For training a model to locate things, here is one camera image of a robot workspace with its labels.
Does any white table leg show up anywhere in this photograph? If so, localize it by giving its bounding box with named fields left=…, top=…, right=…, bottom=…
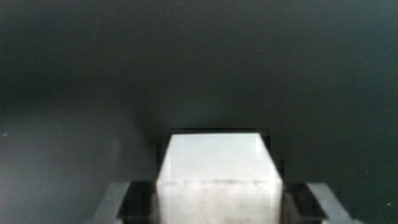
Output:
left=156, top=133, right=282, bottom=224

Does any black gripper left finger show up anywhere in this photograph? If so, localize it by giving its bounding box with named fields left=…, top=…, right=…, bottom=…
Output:
left=87, top=181, right=156, bottom=224

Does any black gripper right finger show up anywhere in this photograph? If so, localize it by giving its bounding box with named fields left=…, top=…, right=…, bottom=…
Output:
left=280, top=182, right=362, bottom=224

